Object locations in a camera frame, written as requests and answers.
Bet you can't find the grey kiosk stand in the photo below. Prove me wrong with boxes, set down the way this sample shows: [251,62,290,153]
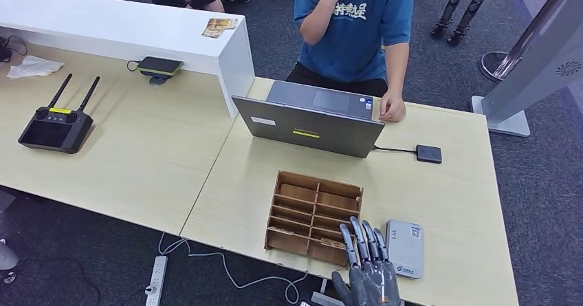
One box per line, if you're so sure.
[471,0,583,138]

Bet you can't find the black cable bundle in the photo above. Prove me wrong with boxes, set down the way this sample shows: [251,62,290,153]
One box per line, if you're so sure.
[0,35,29,63]

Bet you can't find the grey caster foot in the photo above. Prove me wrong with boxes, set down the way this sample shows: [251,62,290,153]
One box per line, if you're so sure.
[0,242,19,285]

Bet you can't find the white card reader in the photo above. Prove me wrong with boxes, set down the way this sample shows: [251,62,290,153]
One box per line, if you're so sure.
[386,219,426,281]

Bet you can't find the white counter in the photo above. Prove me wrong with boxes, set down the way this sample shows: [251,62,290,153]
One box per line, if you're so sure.
[0,0,256,118]

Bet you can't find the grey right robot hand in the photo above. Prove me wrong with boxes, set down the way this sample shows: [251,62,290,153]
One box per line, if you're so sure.
[331,216,403,306]

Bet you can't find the wooden card organizer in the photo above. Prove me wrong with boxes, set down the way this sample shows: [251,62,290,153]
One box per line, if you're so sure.
[264,171,364,268]

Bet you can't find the white tissue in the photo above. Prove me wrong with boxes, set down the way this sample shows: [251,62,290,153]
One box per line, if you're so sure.
[6,55,66,79]

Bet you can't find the chrome stanchion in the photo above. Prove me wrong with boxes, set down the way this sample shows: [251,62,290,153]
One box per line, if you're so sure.
[478,0,582,84]

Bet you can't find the grey laptop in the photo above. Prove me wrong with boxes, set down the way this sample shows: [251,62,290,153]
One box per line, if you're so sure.
[231,79,386,159]

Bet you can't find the white power cable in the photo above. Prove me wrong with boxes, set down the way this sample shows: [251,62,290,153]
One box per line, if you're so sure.
[157,230,311,305]

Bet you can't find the black remote controller with antennas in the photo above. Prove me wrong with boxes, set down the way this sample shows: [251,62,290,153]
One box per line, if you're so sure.
[18,74,101,155]

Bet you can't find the white power strip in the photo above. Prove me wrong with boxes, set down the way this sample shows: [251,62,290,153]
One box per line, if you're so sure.
[144,255,168,306]

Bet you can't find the white desk frame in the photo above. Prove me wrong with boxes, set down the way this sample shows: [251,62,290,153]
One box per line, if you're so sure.
[311,277,348,306]

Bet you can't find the person's left hand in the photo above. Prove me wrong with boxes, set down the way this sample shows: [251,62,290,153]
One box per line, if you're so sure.
[379,91,407,124]

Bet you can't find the humanoid robot with black legs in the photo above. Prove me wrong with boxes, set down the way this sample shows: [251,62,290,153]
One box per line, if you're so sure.
[430,0,502,47]

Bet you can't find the black green phone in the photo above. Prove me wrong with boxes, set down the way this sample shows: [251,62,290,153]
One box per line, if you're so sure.
[136,56,184,78]

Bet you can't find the black USB hub with cable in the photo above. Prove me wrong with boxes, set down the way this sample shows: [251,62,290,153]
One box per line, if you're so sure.
[373,144,443,165]

